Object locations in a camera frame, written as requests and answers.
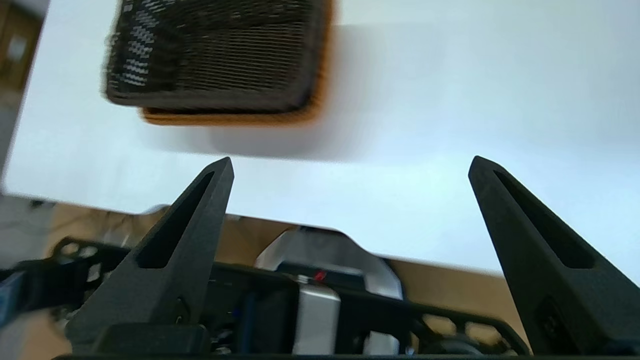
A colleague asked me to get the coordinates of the dark brown wicker basket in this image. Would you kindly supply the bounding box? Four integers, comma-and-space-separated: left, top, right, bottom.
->
102, 0, 326, 113

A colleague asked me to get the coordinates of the silver robot torso column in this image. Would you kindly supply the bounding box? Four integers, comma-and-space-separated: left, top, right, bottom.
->
255, 226, 405, 357

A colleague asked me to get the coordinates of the brown cardboard box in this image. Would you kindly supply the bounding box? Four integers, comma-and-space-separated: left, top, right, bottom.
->
0, 0, 46, 93

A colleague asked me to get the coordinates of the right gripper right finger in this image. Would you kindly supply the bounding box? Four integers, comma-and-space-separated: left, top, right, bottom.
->
468, 156, 640, 355

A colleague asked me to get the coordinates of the orange wicker basket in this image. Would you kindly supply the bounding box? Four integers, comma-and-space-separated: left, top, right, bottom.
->
140, 0, 335, 127

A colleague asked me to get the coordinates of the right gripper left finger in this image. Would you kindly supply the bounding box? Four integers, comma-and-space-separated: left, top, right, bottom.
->
67, 156, 235, 356

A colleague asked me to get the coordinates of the black robot base chassis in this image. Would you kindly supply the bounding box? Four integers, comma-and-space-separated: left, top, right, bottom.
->
0, 235, 532, 357

